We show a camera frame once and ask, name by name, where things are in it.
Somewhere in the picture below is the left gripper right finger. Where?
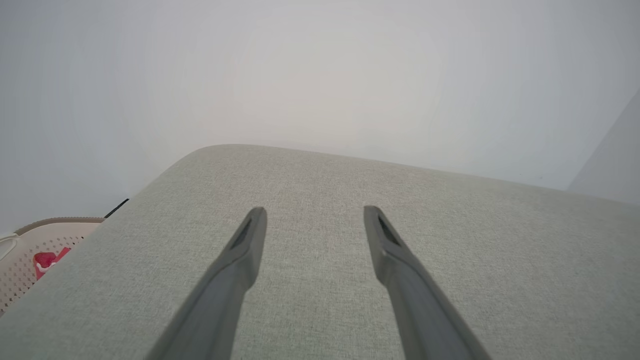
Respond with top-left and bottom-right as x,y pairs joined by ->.
363,205 -> 494,360

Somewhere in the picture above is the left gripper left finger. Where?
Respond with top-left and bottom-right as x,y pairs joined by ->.
145,207 -> 268,360

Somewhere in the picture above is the red and white garment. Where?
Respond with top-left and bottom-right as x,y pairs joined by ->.
33,247 -> 72,281

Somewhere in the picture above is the black strip behind sofa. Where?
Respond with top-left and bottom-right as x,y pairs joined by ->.
103,198 -> 130,220

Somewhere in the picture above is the beige perforated laundry basket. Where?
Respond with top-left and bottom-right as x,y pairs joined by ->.
0,216 -> 106,315

